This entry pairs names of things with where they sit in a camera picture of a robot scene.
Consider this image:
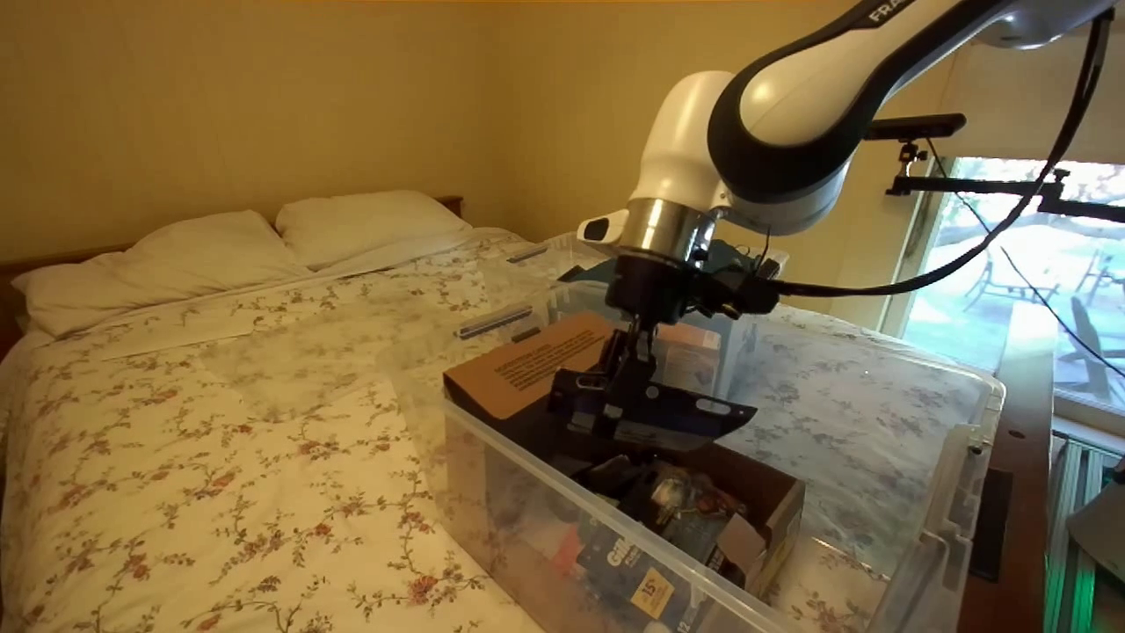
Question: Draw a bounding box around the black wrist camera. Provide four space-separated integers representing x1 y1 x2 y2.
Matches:
700 259 785 320

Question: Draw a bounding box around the brown cardboard box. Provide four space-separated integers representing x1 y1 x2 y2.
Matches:
438 310 808 601

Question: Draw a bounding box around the grey rounded object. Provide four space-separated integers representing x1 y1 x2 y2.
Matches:
1065 486 1125 589

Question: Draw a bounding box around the wooden desk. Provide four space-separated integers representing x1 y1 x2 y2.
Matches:
954 337 1065 633

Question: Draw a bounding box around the large clear plastic storage box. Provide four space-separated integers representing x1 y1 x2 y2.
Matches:
435 279 1007 633

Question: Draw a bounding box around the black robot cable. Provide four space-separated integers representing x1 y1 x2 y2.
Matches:
765 11 1119 301

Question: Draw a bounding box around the white pillow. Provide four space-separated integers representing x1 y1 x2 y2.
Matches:
269 186 479 275
11 207 317 342

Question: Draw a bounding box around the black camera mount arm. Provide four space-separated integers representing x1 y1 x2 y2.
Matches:
884 136 1125 225

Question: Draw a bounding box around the brown white packet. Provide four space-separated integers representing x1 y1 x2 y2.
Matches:
652 320 731 369

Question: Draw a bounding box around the floral bedspread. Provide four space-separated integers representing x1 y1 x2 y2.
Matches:
0 225 595 633

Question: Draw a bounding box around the window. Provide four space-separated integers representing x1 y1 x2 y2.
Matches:
881 153 1125 428

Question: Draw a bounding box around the black packet yellow tag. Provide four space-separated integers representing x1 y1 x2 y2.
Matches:
577 532 684 627

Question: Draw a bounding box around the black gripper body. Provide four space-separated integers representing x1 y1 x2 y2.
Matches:
605 253 706 337

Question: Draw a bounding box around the black camera on stand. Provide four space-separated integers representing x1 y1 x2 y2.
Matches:
865 109 970 145

